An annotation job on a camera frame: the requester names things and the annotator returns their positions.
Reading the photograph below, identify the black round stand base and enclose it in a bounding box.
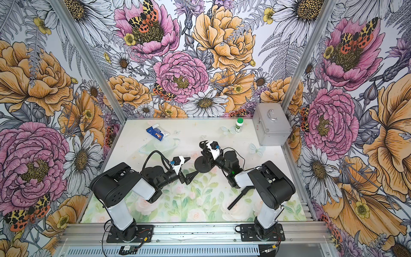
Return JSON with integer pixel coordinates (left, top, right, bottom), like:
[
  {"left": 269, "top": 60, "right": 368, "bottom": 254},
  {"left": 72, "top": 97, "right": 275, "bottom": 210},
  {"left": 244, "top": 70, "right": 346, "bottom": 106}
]
[{"left": 194, "top": 156, "right": 212, "bottom": 173}]

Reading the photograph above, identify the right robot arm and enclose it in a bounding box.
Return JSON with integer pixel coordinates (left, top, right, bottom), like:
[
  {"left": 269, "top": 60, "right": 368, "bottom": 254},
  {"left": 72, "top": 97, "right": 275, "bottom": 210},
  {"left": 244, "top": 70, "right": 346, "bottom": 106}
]
[{"left": 195, "top": 140, "right": 296, "bottom": 242}]

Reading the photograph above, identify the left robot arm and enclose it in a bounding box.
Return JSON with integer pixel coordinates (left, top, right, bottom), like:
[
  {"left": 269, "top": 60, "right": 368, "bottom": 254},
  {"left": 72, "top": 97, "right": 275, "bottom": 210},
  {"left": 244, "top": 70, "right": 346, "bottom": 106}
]
[{"left": 90, "top": 162, "right": 199, "bottom": 243}]

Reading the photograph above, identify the white green-capped pill bottle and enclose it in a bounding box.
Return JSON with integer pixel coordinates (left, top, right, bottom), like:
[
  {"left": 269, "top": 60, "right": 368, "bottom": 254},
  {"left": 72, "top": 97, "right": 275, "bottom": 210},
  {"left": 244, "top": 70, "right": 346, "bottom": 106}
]
[{"left": 235, "top": 117, "right": 244, "bottom": 133}]

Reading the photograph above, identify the blue gauze bandage packet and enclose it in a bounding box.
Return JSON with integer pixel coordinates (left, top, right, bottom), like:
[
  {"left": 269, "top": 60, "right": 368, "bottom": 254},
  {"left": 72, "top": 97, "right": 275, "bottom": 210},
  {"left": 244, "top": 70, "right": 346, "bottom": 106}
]
[{"left": 146, "top": 124, "right": 170, "bottom": 141}]

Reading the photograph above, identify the silver first aid case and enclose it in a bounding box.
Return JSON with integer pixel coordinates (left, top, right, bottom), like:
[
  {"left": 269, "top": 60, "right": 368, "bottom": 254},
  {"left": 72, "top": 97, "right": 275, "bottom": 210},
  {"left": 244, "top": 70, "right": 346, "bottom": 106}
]
[{"left": 253, "top": 103, "right": 292, "bottom": 146}]

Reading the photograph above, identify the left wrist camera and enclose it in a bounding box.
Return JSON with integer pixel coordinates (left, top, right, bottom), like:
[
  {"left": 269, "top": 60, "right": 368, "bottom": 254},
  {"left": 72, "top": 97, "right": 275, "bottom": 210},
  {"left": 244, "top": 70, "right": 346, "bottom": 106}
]
[{"left": 170, "top": 156, "right": 186, "bottom": 175}]

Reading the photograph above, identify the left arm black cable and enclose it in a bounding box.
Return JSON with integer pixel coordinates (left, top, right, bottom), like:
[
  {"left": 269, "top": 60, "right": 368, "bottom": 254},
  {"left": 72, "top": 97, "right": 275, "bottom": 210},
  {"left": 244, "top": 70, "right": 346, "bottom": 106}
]
[{"left": 141, "top": 150, "right": 174, "bottom": 174}]

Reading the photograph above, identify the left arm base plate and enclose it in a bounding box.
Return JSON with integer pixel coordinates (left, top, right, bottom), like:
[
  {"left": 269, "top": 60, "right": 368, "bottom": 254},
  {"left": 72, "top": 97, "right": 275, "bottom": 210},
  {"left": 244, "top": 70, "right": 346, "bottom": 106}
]
[{"left": 106, "top": 225, "right": 154, "bottom": 243}]

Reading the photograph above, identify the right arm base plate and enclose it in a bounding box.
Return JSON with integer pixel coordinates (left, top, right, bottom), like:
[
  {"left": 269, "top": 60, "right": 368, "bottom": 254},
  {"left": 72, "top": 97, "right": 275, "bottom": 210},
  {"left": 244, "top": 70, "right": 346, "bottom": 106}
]
[{"left": 235, "top": 223, "right": 286, "bottom": 242}]

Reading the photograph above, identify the aluminium front rail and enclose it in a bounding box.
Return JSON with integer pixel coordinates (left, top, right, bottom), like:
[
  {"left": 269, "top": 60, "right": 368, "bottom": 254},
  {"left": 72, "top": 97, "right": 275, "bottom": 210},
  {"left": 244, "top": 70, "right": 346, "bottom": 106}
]
[{"left": 58, "top": 221, "right": 332, "bottom": 246}]

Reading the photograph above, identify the white vented cable duct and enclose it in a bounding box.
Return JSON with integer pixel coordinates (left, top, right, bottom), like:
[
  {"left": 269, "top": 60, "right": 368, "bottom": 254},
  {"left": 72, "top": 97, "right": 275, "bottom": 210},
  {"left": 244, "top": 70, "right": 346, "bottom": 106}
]
[{"left": 59, "top": 245, "right": 260, "bottom": 257}]

